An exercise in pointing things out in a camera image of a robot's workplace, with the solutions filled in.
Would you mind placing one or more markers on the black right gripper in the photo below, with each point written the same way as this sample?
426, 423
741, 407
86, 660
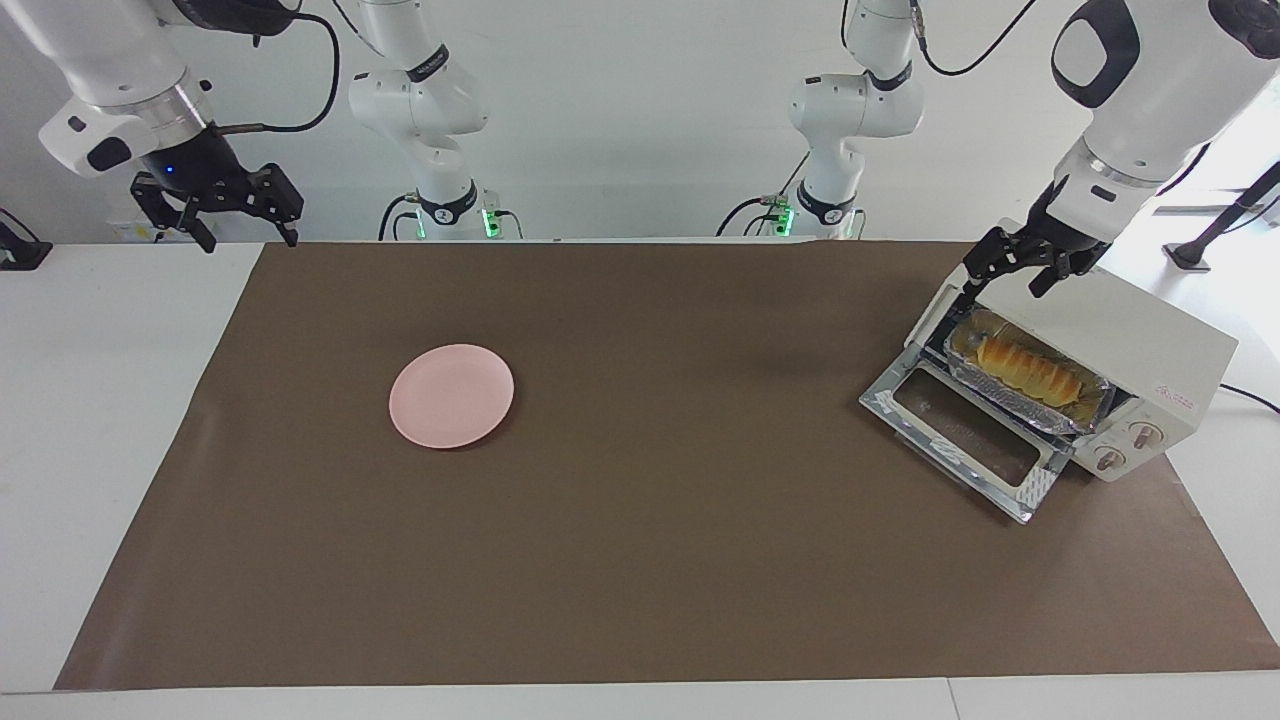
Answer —
195, 165

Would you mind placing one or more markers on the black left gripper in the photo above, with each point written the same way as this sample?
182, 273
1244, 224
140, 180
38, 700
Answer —
1055, 230

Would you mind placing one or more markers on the golden ridged bread loaf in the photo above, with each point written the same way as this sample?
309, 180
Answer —
1030, 370

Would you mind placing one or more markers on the aluminium foil baking tray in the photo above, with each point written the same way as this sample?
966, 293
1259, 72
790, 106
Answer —
1000, 395

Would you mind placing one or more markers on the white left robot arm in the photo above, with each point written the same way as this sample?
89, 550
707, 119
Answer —
1150, 100

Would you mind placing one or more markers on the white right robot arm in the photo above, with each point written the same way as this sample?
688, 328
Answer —
110, 50

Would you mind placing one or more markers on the cream toaster oven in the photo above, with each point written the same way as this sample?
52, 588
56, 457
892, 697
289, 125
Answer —
1150, 340

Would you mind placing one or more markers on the glass oven door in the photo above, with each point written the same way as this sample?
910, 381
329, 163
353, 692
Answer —
965, 430

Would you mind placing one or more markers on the beige oven knob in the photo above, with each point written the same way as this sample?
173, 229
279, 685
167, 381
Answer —
1108, 459
1143, 432

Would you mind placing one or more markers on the white power socket box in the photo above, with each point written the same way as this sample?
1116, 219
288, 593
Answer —
140, 232

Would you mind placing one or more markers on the black stand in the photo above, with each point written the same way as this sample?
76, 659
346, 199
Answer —
1190, 255
25, 255

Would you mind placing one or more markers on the pink round plate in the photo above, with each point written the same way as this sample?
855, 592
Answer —
450, 397

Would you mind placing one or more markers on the brown table mat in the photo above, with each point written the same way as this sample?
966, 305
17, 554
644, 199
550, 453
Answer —
600, 580

